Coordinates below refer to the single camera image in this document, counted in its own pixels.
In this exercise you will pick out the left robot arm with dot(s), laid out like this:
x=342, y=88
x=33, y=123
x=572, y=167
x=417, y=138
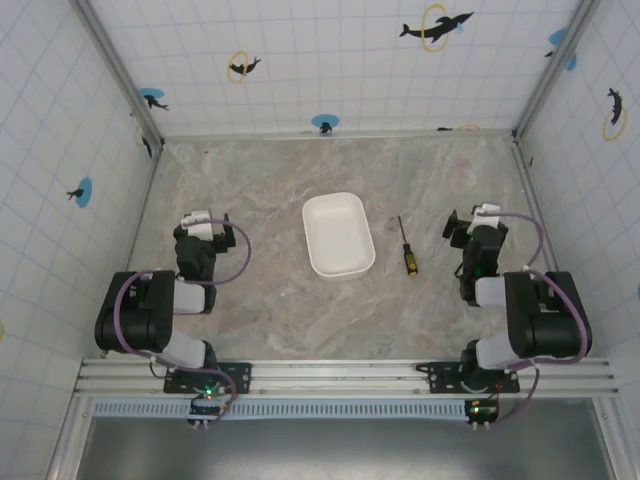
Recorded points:
x=135, y=320

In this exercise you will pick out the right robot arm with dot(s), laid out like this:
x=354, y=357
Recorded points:
x=545, y=320

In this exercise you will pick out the white rectangular plastic bin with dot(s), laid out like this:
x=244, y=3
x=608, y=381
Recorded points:
x=338, y=236

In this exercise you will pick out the right circuit board green light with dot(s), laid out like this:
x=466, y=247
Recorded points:
x=481, y=411

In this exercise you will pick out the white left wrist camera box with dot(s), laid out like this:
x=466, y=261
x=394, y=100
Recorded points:
x=198, y=223

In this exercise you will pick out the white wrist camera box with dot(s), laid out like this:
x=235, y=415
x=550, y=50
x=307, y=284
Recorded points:
x=487, y=211
x=198, y=223

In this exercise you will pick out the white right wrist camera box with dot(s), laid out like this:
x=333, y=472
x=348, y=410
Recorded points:
x=487, y=211

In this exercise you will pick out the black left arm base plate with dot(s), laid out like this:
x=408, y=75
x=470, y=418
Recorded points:
x=235, y=377

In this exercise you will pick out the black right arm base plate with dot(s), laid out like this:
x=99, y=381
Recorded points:
x=440, y=377

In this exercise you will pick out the aluminium mounting rail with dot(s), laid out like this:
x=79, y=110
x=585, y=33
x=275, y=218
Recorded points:
x=345, y=376

